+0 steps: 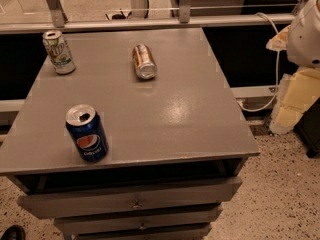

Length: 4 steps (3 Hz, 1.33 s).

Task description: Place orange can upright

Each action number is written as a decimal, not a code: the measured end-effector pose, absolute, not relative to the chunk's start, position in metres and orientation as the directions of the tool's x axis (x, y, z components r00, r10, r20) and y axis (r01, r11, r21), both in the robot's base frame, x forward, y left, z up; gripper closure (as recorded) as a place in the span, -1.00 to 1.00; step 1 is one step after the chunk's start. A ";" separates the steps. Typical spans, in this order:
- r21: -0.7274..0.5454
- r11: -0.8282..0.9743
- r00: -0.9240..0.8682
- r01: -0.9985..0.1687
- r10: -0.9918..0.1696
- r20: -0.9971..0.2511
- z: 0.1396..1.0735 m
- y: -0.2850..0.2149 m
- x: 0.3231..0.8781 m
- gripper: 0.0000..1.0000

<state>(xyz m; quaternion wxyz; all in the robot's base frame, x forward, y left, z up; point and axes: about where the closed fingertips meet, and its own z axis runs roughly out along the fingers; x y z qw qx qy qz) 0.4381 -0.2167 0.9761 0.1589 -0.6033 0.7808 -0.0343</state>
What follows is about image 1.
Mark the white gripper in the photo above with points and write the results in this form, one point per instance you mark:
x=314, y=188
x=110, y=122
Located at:
x=306, y=37

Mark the orange soda can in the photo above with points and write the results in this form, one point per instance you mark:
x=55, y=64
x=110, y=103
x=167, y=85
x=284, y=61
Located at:
x=143, y=61

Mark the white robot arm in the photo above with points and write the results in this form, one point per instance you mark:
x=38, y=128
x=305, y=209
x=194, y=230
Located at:
x=298, y=92

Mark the blue pepsi can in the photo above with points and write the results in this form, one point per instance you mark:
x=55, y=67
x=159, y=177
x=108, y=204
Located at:
x=85, y=128

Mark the green white 7up can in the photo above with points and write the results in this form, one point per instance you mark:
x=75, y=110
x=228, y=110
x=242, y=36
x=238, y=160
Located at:
x=58, y=51

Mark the grey drawer cabinet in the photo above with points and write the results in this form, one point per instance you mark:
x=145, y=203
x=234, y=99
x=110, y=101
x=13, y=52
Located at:
x=182, y=125

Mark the floor power outlet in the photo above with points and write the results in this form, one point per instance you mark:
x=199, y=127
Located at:
x=119, y=16

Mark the top grey drawer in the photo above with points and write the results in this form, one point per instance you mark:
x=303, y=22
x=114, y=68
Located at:
x=131, y=198

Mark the grey drawer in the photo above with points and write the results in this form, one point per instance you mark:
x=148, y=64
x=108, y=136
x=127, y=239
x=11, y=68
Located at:
x=139, y=220
x=131, y=198
x=177, y=232

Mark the middle grey drawer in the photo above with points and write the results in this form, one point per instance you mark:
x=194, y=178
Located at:
x=139, y=220

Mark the bottom grey drawer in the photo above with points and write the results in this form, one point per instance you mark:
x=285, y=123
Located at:
x=177, y=232

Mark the black shoe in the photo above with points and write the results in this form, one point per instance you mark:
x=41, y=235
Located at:
x=14, y=232

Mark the metal railing frame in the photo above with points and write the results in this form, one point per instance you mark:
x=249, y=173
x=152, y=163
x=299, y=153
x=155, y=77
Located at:
x=36, y=16

